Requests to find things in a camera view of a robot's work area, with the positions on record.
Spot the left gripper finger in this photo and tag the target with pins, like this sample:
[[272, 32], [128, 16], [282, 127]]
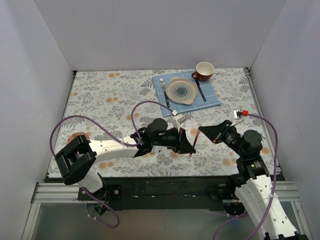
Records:
[[185, 148], [183, 137]]

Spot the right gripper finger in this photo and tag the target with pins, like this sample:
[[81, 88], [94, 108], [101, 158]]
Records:
[[215, 139], [214, 129]]

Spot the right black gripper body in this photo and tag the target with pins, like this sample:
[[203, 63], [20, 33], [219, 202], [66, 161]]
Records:
[[222, 132]]

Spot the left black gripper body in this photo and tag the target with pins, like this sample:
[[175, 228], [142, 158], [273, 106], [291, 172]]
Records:
[[179, 140]]

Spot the red pen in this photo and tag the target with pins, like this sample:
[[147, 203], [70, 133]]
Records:
[[193, 148]]

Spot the transparent pen cap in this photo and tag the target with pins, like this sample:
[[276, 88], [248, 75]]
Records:
[[196, 137]]

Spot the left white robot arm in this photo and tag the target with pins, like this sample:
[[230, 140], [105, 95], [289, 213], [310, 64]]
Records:
[[76, 159]]

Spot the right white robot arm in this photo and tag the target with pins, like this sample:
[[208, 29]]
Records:
[[253, 185]]

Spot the blue checked cloth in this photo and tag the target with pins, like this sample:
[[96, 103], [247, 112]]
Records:
[[198, 104]]

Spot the beige blue plate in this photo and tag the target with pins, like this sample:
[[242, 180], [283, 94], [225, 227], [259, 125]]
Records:
[[181, 91]]

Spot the red white cup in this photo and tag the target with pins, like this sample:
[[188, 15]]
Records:
[[203, 71]]

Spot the red patterned small bowl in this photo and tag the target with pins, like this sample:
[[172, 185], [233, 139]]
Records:
[[74, 135]]

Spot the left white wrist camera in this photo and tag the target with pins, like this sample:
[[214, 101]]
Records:
[[178, 120]]

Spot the knife with black handle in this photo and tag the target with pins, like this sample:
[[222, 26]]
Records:
[[200, 90]]

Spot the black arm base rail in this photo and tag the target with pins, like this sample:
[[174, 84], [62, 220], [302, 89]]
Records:
[[213, 193]]

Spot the fork with black handle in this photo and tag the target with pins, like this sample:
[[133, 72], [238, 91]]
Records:
[[163, 86]]

